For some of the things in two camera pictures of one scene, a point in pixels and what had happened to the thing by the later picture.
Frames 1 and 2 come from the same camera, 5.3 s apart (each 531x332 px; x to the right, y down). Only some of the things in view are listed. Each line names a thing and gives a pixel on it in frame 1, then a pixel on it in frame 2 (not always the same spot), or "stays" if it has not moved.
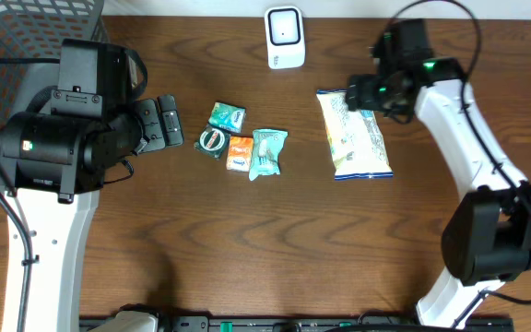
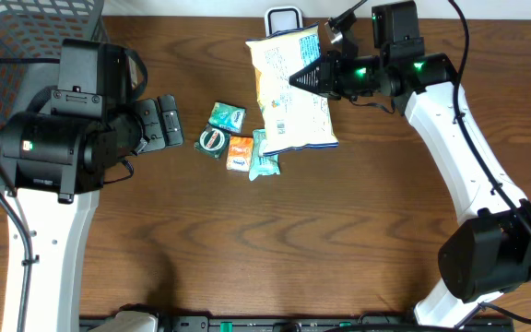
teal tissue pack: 228,117 stays
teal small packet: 265,152 stays
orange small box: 239,153 stays
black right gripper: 359,92 -> 326,81
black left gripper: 150,125 stays
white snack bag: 356,146 -> 291,118
